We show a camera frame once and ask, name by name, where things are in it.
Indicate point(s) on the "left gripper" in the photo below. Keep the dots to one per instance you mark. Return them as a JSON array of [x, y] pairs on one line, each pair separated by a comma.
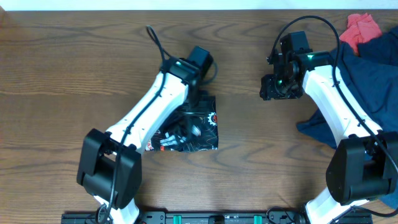
[[199, 112]]

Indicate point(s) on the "black patterned cycling jersey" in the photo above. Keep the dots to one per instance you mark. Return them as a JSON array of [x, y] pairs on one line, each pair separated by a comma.
[[165, 139]]

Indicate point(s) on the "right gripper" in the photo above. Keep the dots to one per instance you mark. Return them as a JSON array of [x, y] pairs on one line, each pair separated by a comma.
[[269, 91]]

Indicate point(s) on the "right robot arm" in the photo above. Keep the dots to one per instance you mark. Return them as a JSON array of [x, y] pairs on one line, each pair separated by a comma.
[[364, 165]]

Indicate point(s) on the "navy blue garment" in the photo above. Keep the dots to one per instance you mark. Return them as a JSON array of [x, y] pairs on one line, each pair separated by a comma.
[[370, 73]]

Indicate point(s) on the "red cloth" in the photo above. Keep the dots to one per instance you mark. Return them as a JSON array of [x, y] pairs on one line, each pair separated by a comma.
[[360, 29]]

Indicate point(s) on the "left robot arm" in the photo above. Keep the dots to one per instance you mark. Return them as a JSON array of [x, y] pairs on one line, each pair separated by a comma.
[[110, 166]]

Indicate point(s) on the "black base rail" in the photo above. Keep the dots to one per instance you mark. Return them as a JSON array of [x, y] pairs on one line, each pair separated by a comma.
[[273, 217]]

